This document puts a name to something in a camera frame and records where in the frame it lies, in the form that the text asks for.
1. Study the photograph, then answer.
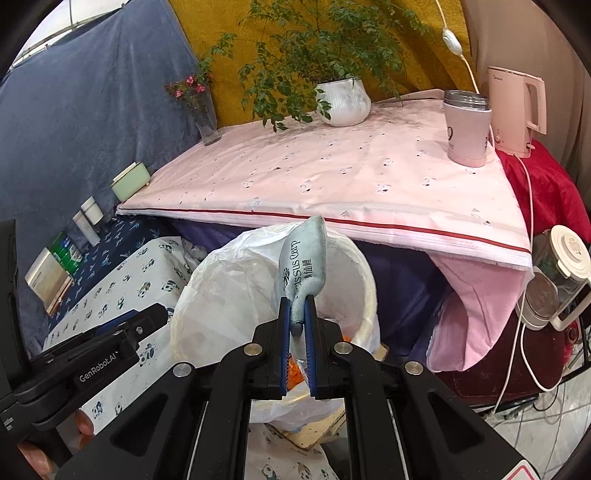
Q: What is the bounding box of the navy printed cloth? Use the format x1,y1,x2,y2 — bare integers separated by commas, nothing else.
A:
46,215,171,319

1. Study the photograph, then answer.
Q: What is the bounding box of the glass vase with pink flowers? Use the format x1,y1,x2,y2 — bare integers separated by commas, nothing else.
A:
165,74,221,146

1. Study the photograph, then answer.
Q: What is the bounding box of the red cloth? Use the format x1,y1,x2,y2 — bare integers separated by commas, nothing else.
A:
496,141,591,245

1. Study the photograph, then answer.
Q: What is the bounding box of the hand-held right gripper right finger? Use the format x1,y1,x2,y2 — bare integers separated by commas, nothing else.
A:
304,295,536,480

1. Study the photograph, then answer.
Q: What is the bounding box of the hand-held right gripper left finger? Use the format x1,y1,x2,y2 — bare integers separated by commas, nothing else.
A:
55,298,292,480

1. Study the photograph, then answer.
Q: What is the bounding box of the beige box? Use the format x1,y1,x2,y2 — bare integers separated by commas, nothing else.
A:
24,248,74,317

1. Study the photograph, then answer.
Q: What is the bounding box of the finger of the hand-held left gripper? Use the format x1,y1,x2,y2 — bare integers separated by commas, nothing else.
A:
121,303,170,357
93,310,141,337

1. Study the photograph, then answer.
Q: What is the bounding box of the green plant in white pot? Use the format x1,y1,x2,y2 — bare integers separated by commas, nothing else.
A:
198,0,437,132

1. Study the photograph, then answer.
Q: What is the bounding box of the green can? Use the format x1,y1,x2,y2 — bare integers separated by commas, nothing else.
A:
48,231,84,273

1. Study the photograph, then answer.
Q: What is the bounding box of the light blue printed sock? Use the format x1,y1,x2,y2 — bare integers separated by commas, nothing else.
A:
273,215,328,333

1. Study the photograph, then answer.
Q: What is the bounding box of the orange snack packet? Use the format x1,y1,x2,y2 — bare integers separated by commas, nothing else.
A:
286,335,354,386

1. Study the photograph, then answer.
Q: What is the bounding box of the white kettle cable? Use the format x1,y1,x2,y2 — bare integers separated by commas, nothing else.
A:
489,134,561,416

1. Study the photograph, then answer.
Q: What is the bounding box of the pale green box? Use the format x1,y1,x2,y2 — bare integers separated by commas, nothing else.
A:
110,161,151,202

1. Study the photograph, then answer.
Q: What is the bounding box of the pink electric kettle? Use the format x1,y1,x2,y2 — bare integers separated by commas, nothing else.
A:
485,66,547,158

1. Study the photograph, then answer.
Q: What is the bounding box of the pink printed tablecloth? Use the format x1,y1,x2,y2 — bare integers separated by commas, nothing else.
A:
116,89,534,372

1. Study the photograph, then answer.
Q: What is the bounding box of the white tube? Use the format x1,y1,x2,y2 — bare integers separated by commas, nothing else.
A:
72,211,100,247

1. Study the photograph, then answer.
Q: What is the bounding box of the white cable with switch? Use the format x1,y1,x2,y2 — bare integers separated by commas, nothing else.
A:
434,0,481,93

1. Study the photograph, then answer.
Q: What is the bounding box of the blue-grey hanging towel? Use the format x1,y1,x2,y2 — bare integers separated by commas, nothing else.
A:
0,0,204,333

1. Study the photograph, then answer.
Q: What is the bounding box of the purple cloth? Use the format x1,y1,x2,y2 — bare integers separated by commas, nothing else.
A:
171,217,446,365

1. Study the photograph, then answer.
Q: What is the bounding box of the bin with white plastic bag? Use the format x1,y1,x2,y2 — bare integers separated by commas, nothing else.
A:
170,222,380,428

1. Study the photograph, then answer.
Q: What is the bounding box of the wooden board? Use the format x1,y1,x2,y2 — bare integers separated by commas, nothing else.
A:
268,406,347,449

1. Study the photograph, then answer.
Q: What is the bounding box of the pink thermos cup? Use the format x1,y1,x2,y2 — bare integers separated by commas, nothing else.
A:
443,90,491,168

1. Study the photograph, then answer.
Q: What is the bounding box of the person's left hand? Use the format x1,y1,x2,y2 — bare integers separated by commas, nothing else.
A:
18,408,97,480

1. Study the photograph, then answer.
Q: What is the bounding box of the dark maroon cloth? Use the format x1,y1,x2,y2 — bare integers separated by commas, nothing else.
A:
431,300,573,407

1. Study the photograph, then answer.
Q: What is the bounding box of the mustard yellow cloth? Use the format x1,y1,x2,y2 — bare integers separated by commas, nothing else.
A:
168,0,476,130

